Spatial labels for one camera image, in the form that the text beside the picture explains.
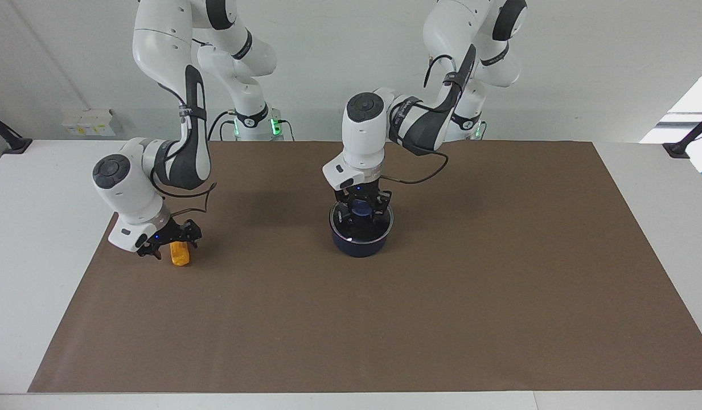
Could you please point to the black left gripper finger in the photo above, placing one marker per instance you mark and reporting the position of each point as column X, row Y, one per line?
column 382, row 205
column 343, row 208

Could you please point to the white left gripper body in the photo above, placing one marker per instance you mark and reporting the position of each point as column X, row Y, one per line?
column 350, row 173

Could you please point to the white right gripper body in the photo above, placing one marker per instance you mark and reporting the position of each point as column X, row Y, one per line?
column 128, row 234

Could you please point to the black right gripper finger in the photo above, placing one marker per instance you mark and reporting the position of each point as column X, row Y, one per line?
column 156, row 244
column 188, row 230

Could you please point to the glass lid with blue knob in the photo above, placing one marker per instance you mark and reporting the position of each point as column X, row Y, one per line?
column 361, row 208

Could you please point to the orange toy corn cob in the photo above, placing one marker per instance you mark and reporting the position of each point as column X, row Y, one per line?
column 180, row 255

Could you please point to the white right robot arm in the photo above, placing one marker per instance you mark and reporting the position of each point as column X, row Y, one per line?
column 180, row 51

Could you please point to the brown table mat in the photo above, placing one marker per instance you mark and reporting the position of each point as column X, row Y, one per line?
column 385, row 313

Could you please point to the black clamp stand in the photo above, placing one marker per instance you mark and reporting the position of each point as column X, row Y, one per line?
column 681, row 148
column 12, row 142

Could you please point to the white wall socket box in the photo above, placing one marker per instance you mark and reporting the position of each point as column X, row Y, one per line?
column 70, row 126
column 106, row 122
column 89, row 124

